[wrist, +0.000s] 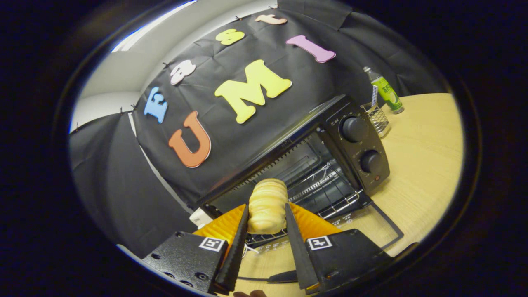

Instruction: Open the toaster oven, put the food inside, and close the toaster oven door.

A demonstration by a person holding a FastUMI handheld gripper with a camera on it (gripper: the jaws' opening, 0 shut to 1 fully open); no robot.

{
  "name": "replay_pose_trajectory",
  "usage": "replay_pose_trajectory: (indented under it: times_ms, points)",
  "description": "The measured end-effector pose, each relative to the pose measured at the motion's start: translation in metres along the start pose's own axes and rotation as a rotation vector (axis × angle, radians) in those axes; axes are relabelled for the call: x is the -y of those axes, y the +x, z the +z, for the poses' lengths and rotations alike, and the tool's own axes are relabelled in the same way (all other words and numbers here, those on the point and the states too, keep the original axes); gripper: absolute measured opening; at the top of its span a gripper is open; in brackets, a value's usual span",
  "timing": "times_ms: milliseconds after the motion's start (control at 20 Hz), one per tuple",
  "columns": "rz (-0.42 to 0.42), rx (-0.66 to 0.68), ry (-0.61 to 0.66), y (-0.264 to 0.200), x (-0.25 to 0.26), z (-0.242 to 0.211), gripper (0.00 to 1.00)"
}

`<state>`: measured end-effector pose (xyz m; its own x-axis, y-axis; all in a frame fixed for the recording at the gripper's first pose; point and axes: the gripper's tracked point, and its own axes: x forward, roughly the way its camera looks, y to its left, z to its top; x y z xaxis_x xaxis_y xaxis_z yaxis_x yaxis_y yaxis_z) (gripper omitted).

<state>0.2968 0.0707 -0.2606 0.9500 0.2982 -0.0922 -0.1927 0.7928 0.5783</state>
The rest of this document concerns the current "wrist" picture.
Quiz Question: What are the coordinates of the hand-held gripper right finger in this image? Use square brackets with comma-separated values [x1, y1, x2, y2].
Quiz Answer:
[285, 202, 394, 294]

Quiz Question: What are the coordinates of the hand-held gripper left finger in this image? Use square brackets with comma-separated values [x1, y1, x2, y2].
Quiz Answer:
[141, 203, 250, 294]

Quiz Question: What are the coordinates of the green label drink bottle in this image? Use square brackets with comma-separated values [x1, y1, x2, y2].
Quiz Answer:
[363, 66, 405, 115]

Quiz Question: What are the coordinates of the white pop-up toaster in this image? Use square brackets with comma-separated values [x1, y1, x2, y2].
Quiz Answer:
[189, 207, 215, 229]

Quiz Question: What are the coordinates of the black toaster oven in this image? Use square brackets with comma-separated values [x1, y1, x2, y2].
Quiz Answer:
[191, 94, 405, 285]

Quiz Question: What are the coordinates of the golden bread roll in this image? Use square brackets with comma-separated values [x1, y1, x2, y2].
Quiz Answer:
[247, 178, 288, 235]

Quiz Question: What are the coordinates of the wire mesh basket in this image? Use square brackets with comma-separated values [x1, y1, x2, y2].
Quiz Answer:
[360, 101, 391, 139]

